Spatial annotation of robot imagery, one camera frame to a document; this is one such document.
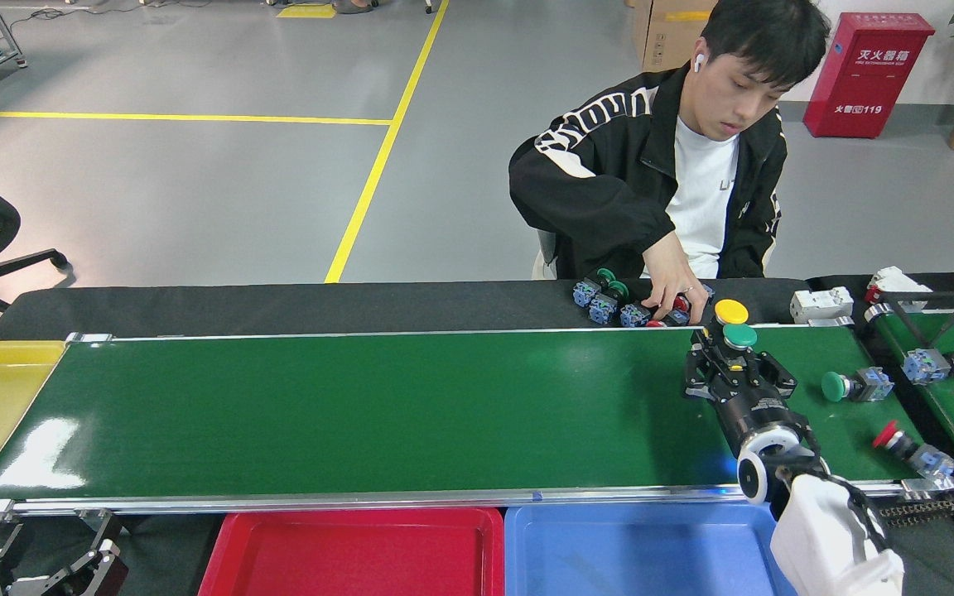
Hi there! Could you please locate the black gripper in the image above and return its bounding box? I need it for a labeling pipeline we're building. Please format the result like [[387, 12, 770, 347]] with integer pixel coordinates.
[[682, 329, 809, 454]]

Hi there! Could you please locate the white circuit breaker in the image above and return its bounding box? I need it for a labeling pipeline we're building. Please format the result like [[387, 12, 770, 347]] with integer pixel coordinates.
[[790, 286, 855, 326], [864, 266, 933, 313]]

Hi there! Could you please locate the blue plastic tray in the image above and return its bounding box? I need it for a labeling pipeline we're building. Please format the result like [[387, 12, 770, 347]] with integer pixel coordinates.
[[503, 502, 801, 596]]

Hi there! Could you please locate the red plastic tray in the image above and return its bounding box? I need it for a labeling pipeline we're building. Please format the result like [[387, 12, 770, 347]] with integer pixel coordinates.
[[198, 507, 505, 596]]

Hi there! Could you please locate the long green conveyor belt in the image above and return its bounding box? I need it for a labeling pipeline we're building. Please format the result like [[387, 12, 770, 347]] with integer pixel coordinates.
[[0, 321, 954, 524]]

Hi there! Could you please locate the person's right hand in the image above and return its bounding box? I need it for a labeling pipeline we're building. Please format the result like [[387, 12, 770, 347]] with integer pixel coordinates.
[[641, 230, 714, 325]]

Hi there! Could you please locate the grey chair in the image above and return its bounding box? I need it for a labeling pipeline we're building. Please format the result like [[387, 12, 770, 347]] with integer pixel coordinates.
[[532, 228, 561, 281]]

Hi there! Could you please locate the person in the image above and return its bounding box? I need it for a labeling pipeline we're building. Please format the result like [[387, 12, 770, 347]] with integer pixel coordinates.
[[508, 0, 832, 325]]

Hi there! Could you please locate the red fire extinguisher cabinet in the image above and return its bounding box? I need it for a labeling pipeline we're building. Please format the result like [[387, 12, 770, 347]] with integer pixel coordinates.
[[802, 12, 936, 139]]

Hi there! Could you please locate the cardboard box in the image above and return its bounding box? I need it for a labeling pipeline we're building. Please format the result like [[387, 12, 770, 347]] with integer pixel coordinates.
[[633, 0, 714, 73]]

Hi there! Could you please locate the black conveyor drive chain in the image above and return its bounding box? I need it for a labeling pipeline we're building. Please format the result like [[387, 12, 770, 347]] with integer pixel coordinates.
[[879, 495, 954, 529]]

